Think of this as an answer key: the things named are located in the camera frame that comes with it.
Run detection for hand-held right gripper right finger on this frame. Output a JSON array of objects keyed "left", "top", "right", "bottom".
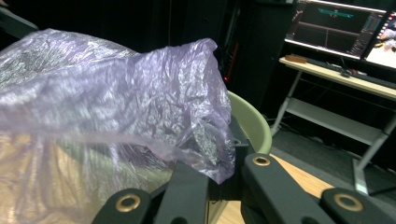
[{"left": 208, "top": 116, "right": 250, "bottom": 201}]

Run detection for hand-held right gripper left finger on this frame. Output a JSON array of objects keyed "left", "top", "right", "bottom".
[{"left": 162, "top": 161, "right": 209, "bottom": 224}]

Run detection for light green waste bin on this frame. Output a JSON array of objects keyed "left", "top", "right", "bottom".
[{"left": 206, "top": 91, "right": 274, "bottom": 224}]

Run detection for purple plastic bag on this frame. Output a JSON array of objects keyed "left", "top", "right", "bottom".
[{"left": 0, "top": 28, "right": 236, "bottom": 224}]

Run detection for white metal stand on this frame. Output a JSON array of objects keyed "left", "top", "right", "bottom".
[{"left": 270, "top": 56, "right": 396, "bottom": 195}]

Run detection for small brown block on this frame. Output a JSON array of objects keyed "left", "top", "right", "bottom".
[{"left": 284, "top": 54, "right": 307, "bottom": 64}]

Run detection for black keyboard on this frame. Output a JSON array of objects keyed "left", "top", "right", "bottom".
[{"left": 306, "top": 57, "right": 396, "bottom": 90}]

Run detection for wide computer monitor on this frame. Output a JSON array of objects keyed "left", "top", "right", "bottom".
[{"left": 284, "top": 0, "right": 389, "bottom": 60}]

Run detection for computer monitor with bright picture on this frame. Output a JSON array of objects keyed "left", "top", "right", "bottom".
[{"left": 363, "top": 6, "right": 396, "bottom": 69}]

